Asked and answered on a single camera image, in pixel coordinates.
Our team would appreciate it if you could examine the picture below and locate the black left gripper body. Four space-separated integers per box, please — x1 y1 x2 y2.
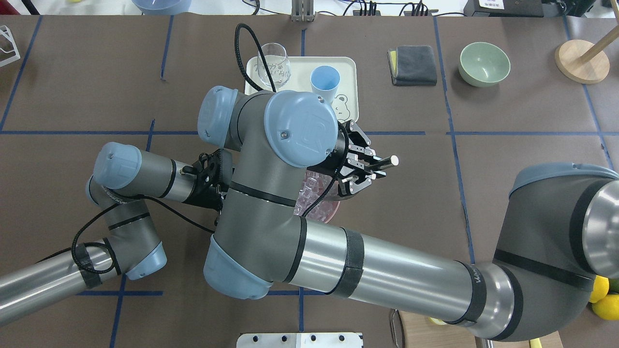
181 148 234 211

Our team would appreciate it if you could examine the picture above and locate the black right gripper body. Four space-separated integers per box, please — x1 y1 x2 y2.
314 121 377 198

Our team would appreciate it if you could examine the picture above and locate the steel ice scoop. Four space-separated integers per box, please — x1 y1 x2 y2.
366 156 399 172

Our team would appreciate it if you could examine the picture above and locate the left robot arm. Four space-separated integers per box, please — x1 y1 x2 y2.
0 142 234 325

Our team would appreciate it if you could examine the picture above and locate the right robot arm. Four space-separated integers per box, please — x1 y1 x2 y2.
198 86 618 342

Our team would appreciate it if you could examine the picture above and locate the clear ice cubes pile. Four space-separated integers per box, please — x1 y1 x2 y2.
296 168 337 216

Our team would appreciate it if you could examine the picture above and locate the light blue cup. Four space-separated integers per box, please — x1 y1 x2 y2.
310 65 340 104

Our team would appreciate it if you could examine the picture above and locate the pink bowl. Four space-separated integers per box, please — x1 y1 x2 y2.
295 167 341 224

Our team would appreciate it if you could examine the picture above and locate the cream bear tray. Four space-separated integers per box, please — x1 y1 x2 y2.
244 56 359 124

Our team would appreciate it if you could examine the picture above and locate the grey folded cloth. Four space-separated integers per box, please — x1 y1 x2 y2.
387 45 438 86

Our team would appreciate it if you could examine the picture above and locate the clear wine glass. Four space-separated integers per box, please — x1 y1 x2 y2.
257 43 291 91

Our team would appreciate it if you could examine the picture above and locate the green bowl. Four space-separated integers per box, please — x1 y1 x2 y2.
458 42 511 87

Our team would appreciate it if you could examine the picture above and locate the wooden cutting board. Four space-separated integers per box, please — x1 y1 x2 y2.
390 310 563 348

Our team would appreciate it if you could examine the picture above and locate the blue bowl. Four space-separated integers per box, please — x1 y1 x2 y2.
132 0 192 15

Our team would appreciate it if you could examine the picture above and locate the wooden round stand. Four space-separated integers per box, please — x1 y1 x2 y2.
554 26 619 85

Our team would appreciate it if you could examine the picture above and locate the yellow plastic knife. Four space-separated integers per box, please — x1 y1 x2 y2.
528 338 543 348

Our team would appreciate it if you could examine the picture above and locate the yellow lemon upper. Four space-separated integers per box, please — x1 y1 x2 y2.
589 275 609 304

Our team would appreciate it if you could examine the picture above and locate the yellow lemon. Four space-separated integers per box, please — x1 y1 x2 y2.
589 275 609 304
591 294 619 321

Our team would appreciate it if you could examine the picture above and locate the yellow lemon lower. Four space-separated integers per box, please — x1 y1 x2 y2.
591 294 619 321

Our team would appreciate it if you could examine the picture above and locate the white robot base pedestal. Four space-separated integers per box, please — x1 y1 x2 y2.
236 332 364 348

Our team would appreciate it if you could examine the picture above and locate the white wire cup rack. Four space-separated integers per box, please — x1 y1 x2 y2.
0 26 21 67

